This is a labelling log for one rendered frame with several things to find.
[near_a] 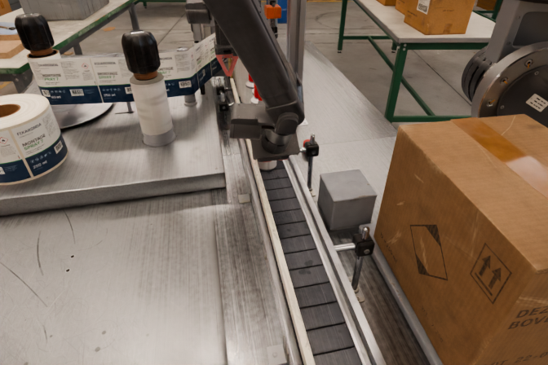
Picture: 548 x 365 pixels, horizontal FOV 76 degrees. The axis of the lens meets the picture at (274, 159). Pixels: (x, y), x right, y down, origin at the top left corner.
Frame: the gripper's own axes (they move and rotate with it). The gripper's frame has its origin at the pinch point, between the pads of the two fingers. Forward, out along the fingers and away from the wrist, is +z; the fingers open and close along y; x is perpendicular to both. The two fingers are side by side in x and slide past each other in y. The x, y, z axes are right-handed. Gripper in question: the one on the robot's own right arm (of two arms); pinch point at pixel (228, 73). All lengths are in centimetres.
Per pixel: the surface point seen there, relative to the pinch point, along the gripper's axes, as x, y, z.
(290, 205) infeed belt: 8.7, 46.0, 14.3
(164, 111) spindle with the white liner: -18.6, 14.0, 4.0
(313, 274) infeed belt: 8, 65, 15
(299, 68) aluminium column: 21.7, 1.1, -0.5
